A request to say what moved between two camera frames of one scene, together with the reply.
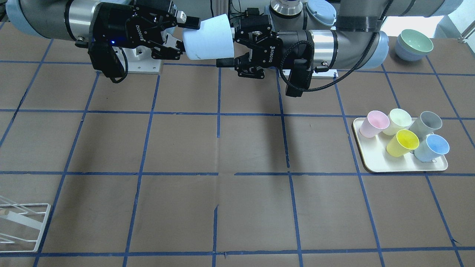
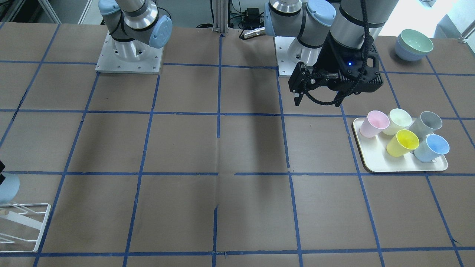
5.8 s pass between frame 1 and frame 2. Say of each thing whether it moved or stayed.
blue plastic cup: moved
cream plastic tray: stayed
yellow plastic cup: stayed
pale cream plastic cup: stayed
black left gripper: moved
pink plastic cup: stayed
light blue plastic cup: stayed
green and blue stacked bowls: stayed
